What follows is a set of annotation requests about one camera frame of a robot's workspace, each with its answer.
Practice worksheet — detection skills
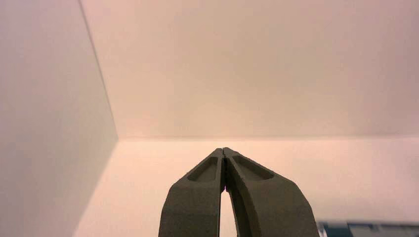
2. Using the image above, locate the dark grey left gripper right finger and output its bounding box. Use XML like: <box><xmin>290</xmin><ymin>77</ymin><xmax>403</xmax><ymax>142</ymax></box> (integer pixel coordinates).
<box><xmin>223</xmin><ymin>147</ymin><xmax>321</xmax><ymax>237</ymax></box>

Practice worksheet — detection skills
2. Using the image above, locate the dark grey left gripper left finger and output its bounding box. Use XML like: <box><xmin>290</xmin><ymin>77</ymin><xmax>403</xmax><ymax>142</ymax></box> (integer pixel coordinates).
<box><xmin>158</xmin><ymin>148</ymin><xmax>226</xmax><ymax>237</ymax></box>

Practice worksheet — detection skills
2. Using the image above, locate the blue grey modular control box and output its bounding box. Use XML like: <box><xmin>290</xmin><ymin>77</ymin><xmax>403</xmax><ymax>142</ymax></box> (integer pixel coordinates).
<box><xmin>316</xmin><ymin>221</ymin><xmax>419</xmax><ymax>237</ymax></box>

